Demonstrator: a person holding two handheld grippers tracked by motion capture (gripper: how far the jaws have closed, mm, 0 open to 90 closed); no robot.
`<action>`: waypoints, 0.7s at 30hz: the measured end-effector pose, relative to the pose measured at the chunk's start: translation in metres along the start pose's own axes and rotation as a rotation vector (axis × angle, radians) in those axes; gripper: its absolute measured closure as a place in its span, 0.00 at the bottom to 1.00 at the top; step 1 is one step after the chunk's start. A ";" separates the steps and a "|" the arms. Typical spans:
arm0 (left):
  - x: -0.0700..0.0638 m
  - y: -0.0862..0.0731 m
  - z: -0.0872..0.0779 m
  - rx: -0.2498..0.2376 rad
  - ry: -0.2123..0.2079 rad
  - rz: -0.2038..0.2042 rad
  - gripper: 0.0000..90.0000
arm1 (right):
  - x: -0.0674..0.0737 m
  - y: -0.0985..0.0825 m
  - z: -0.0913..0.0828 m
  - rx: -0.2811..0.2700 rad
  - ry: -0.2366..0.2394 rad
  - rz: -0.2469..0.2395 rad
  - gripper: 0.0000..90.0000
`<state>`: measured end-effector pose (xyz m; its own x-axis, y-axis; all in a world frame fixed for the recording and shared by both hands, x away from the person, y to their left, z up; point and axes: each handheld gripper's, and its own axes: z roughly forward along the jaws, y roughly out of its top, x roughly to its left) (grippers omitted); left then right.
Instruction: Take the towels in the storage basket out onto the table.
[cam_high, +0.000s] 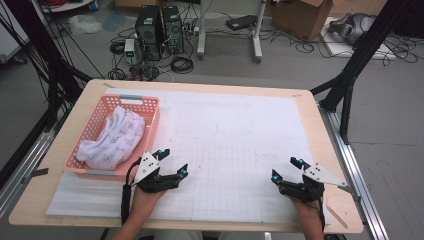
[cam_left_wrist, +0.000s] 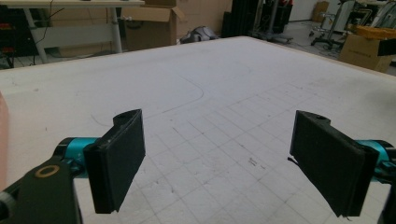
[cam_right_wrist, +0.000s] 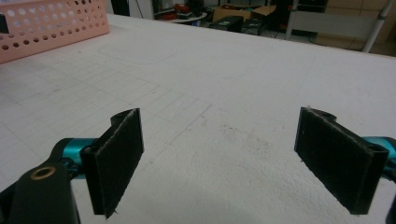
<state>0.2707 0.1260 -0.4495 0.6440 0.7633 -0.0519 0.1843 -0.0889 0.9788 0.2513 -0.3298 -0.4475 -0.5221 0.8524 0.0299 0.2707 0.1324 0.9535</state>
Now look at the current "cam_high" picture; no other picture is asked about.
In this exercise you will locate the clear plastic bag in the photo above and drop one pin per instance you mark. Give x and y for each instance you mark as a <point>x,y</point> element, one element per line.
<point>85,24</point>

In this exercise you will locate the pale lilac towel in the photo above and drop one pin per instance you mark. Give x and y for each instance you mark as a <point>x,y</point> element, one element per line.
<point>115,140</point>

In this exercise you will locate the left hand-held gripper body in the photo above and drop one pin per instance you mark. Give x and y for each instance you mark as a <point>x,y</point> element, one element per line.
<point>148,166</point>

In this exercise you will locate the white board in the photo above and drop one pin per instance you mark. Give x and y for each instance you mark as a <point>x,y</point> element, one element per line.
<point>336,48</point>

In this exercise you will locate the black metal frame post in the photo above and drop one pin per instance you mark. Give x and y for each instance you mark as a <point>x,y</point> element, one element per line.
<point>363,50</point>
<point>40,43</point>

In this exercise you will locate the aluminium rail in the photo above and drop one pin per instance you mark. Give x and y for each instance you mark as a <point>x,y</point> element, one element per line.
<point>30,156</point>
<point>363,186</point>

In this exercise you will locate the thin wooden stick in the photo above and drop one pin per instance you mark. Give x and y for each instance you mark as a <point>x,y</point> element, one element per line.
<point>337,216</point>

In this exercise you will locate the white stand leg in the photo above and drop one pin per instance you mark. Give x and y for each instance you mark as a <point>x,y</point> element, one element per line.
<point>201,30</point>
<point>258,33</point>

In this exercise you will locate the small white box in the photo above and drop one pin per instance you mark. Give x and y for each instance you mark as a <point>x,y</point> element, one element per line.
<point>129,46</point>

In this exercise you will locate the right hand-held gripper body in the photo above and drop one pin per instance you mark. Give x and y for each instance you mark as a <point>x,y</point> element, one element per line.
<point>306,190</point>

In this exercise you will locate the black computer tower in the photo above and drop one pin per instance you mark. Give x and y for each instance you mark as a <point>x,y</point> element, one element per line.
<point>173,28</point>
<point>148,30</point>

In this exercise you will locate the white grid mat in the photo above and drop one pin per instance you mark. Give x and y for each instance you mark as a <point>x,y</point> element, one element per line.
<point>216,133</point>

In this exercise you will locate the grey metal bracket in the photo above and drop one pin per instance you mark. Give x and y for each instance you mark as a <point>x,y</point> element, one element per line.
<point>35,174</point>
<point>353,192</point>

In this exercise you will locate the white cabinet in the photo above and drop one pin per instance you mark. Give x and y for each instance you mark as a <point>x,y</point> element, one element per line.
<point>8,43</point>

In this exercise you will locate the black flat device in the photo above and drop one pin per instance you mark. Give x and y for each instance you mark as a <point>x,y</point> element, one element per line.
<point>240,22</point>

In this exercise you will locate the white round table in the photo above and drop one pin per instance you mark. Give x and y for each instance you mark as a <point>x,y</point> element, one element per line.
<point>66,6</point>

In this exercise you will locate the teal sheet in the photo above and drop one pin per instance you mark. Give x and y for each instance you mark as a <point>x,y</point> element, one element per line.
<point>115,21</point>

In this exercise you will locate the pink plastic basket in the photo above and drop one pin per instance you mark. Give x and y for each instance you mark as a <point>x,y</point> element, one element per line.
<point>100,113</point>

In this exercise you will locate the person's right hand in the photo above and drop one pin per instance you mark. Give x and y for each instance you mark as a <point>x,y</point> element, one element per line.
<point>310,211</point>

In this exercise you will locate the grey black device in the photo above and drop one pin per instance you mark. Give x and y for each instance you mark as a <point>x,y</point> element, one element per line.
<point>353,28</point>

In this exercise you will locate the brown cardboard box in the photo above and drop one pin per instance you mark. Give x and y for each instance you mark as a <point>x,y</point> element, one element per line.
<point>300,20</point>

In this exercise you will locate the person's left hand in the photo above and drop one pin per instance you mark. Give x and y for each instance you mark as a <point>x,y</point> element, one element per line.
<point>145,201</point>

